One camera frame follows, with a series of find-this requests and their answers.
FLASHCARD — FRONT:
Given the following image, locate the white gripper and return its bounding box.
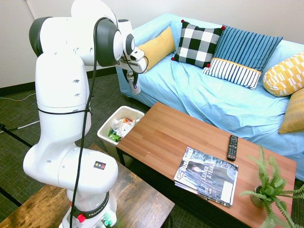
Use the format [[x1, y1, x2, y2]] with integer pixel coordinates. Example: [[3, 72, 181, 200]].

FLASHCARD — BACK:
[[117, 57, 148, 89]]

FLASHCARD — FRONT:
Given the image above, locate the silver drink can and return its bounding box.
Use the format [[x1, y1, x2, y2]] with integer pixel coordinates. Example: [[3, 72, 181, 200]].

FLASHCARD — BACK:
[[126, 71, 142, 95]]

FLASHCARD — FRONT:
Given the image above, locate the white plastic trash bin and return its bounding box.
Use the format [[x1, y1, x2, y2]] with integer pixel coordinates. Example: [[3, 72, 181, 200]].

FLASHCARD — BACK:
[[96, 105, 146, 168]]

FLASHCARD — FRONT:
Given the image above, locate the mustard woven pillow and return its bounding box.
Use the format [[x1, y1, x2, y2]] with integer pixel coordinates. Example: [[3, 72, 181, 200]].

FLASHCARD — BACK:
[[278, 88, 304, 134], [136, 25, 177, 73]]

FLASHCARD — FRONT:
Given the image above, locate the crumpled white paper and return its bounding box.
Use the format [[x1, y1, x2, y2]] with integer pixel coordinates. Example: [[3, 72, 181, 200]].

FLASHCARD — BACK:
[[111, 118, 141, 139]]

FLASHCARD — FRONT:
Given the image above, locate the green snack wrapper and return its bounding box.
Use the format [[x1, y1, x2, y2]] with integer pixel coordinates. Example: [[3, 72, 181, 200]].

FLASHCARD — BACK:
[[108, 129, 122, 143]]

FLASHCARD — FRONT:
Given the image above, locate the wooden coffee table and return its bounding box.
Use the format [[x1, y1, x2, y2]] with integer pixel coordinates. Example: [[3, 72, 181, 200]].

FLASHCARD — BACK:
[[115, 102, 298, 228]]

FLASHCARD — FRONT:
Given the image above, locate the black white checkered pillow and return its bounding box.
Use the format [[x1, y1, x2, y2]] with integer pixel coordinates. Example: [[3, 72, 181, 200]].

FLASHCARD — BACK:
[[171, 19, 226, 69]]

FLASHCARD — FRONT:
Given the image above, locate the light blue covered sofa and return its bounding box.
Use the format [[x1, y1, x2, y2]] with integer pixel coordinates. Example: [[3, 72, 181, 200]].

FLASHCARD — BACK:
[[115, 12, 304, 182]]

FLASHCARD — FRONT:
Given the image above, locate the blue striped pillow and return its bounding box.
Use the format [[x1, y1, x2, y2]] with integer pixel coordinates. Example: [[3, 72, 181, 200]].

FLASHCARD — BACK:
[[202, 24, 284, 91]]

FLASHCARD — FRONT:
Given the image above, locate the rustic wooden robot table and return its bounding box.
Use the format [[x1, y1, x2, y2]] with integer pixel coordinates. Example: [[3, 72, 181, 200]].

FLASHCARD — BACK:
[[0, 143, 176, 228]]

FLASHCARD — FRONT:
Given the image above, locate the black remote control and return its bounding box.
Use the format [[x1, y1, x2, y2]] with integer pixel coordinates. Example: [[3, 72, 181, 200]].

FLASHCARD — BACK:
[[226, 134, 239, 162]]

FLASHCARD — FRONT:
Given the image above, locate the stack of magazines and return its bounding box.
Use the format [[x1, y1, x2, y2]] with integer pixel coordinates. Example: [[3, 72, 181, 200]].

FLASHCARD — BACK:
[[173, 146, 239, 206]]

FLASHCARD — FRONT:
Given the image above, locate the black floor strip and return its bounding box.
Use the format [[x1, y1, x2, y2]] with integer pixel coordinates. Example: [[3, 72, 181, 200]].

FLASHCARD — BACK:
[[0, 123, 33, 148], [0, 186, 23, 208]]

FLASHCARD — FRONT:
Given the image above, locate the yellow white patterned pillow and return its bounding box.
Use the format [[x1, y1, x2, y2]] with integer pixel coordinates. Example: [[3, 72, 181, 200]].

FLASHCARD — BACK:
[[263, 51, 304, 97]]

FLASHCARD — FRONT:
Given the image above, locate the small grey plant pot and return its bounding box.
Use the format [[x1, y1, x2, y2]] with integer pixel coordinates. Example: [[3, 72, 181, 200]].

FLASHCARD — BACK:
[[250, 185, 268, 209]]

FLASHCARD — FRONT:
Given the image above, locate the green fern plant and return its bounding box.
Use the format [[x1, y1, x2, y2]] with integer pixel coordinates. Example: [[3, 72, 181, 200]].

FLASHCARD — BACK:
[[239, 143, 304, 228]]

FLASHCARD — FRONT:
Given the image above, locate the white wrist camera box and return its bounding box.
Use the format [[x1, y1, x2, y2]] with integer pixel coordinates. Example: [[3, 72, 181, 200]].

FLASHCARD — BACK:
[[130, 48, 145, 61]]

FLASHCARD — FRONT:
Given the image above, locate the thin grey floor cable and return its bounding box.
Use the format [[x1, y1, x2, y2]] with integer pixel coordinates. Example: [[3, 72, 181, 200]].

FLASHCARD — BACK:
[[0, 93, 37, 102]]

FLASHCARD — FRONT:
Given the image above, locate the white floor cable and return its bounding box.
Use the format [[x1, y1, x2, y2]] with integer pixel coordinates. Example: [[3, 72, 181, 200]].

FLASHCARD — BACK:
[[17, 120, 40, 130]]

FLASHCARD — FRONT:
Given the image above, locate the black wall baseboard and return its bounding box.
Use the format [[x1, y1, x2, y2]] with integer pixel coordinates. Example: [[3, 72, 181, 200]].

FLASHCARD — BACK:
[[0, 67, 118, 97]]

